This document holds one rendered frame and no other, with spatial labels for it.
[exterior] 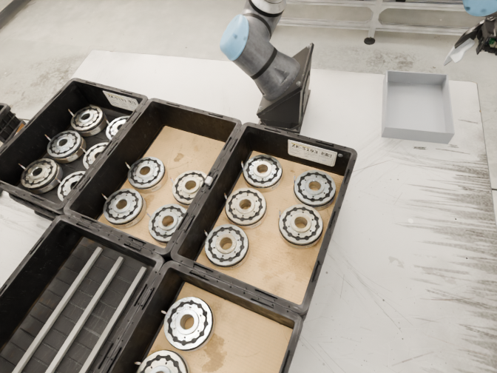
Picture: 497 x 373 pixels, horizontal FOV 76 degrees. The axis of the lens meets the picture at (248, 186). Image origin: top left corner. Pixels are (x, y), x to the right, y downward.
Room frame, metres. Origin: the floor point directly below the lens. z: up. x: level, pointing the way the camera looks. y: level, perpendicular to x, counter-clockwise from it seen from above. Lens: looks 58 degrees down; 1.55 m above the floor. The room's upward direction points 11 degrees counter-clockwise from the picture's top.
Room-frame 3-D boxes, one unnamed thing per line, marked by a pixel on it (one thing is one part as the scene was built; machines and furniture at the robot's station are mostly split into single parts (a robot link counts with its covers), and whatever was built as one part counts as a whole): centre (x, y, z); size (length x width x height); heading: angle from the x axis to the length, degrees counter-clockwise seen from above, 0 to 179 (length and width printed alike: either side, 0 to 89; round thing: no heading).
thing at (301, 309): (0.34, -0.04, 0.92); 0.40 x 0.30 x 0.02; 147
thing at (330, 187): (0.39, -0.16, 0.86); 0.10 x 0.10 x 0.01
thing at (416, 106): (0.70, -0.60, 0.73); 0.27 x 0.20 x 0.05; 157
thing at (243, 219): (0.37, 0.02, 0.86); 0.10 x 0.10 x 0.01
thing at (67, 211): (0.50, 0.21, 0.92); 0.40 x 0.30 x 0.02; 147
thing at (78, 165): (0.66, 0.46, 0.87); 0.40 x 0.30 x 0.11; 147
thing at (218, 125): (0.50, 0.21, 0.87); 0.40 x 0.30 x 0.11; 147
